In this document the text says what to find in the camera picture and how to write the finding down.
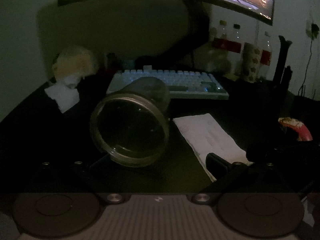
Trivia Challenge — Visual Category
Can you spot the yellow cap red label bottle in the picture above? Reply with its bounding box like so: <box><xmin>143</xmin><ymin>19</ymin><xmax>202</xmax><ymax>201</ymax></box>
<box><xmin>214</xmin><ymin>20</ymin><xmax>229</xmax><ymax>55</ymax></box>

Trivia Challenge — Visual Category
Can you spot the red snack bowl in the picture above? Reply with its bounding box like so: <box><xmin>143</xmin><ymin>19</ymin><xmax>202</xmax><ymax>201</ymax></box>
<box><xmin>278</xmin><ymin>117</ymin><xmax>313</xmax><ymax>142</ymax></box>

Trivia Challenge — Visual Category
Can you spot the white backlit keyboard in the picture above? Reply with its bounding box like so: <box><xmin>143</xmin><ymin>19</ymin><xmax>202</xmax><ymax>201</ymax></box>
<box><xmin>107</xmin><ymin>69</ymin><xmax>230</xmax><ymax>100</ymax></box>

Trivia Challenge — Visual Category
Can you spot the cream fluffy plush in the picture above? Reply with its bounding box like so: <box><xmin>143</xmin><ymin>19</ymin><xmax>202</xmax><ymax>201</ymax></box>
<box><xmin>52</xmin><ymin>45</ymin><xmax>99</xmax><ymax>83</ymax></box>

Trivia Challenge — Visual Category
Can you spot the patterned paper cup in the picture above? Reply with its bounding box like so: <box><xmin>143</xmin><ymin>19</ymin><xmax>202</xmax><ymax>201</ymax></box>
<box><xmin>241</xmin><ymin>42</ymin><xmax>263</xmax><ymax>83</ymax></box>

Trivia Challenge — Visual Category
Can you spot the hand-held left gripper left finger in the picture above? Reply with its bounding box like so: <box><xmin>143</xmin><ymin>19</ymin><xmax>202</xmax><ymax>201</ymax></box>
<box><xmin>30</xmin><ymin>154</ymin><xmax>125</xmax><ymax>204</ymax></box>

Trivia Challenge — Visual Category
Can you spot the black monitor stand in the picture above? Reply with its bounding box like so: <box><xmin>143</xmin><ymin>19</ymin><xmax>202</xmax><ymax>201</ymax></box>
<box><xmin>179</xmin><ymin>0</ymin><xmax>213</xmax><ymax>55</ymax></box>

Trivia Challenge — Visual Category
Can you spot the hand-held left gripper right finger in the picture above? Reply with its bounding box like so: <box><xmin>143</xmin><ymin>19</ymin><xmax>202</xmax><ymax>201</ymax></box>
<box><xmin>191</xmin><ymin>152</ymin><xmax>313</xmax><ymax>204</ymax></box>

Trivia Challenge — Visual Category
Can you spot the black cap red label bottle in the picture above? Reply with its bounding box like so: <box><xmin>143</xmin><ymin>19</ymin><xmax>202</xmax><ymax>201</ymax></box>
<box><xmin>229</xmin><ymin>24</ymin><xmax>245</xmax><ymax>58</ymax></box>

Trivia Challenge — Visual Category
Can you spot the black cable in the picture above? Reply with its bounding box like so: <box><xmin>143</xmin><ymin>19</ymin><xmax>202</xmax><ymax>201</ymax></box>
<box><xmin>299</xmin><ymin>37</ymin><xmax>315</xmax><ymax>97</ymax></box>

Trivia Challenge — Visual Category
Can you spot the white tissue piece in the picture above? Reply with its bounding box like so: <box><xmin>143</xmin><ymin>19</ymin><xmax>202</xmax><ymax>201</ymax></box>
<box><xmin>44</xmin><ymin>84</ymin><xmax>79</xmax><ymax>113</ymax></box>

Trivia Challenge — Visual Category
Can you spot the wall outlet plug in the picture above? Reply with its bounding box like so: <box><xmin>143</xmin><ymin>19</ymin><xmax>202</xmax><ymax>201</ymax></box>
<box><xmin>306</xmin><ymin>21</ymin><xmax>320</xmax><ymax>40</ymax></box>

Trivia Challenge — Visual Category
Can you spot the white paper napkin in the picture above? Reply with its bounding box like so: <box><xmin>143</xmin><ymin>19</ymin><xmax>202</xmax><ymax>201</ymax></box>
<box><xmin>173</xmin><ymin>113</ymin><xmax>254</xmax><ymax>182</ymax></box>

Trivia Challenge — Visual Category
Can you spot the dark glass jar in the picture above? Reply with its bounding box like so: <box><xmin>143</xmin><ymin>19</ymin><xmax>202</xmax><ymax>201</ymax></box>
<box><xmin>89</xmin><ymin>77</ymin><xmax>172</xmax><ymax>168</ymax></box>

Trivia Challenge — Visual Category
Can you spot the crumpled white tissue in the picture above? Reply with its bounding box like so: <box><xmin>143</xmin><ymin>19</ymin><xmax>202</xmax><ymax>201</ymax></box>
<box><xmin>62</xmin><ymin>74</ymin><xmax>82</xmax><ymax>89</ymax></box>

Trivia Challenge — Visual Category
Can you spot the white cap red label bottle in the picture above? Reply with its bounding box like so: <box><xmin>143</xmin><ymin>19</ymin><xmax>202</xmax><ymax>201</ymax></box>
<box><xmin>260</xmin><ymin>31</ymin><xmax>273</xmax><ymax>78</ymax></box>

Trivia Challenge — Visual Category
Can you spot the clear plastic bag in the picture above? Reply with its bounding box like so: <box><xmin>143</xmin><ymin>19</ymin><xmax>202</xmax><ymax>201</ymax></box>
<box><xmin>205</xmin><ymin>45</ymin><xmax>233</xmax><ymax>73</ymax></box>

